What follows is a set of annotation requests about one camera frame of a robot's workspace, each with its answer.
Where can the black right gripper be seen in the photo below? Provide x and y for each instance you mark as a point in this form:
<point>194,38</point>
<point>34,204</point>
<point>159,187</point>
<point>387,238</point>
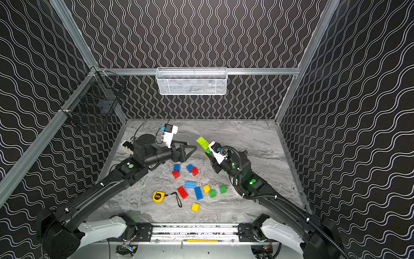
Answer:
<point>216,166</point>

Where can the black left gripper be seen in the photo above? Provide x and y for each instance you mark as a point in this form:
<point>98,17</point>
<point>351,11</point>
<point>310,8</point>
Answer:
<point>176,153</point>

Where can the lime green long lego brick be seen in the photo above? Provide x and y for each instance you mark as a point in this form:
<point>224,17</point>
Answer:
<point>204,144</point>

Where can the blue square lego brick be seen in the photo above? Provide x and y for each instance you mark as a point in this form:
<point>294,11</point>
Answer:
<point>189,168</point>

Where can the red square lego brick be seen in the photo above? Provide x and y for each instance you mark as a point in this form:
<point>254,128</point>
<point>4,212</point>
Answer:
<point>194,171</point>

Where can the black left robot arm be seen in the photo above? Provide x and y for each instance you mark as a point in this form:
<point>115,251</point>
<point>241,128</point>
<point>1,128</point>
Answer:
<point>58,229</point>

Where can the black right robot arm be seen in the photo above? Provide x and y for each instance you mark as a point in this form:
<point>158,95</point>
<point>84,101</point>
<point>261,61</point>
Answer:
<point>295,228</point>

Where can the green small lego brick right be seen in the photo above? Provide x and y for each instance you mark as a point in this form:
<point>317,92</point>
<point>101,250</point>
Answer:
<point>223,189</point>

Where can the green small lego brick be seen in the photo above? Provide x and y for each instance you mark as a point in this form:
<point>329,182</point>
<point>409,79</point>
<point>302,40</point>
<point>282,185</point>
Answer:
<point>212,193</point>
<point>223,189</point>

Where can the yellow small lego brick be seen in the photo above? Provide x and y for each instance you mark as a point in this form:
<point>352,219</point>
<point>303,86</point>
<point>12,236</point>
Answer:
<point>206,189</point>

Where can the light blue long lego brick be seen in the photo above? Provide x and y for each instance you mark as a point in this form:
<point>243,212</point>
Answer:
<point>190,184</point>

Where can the red long lego brick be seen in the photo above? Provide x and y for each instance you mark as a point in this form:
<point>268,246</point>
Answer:
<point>182,192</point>

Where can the yellow lego brick front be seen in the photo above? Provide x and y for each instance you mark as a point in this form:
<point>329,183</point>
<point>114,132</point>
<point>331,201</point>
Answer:
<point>195,207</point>

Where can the black socket set holder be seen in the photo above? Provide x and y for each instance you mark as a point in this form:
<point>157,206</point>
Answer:
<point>127,147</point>

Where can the yellow tape measure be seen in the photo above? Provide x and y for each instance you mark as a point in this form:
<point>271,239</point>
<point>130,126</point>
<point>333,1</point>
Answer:
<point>158,197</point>

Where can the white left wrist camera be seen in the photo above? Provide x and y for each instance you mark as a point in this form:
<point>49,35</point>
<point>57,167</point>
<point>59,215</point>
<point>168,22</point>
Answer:
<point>169,131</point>

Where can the white wire mesh basket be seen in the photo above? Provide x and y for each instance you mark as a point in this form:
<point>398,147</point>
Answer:
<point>192,80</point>

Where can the black wire mesh basket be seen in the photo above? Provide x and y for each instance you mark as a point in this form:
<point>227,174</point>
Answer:
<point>94,109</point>

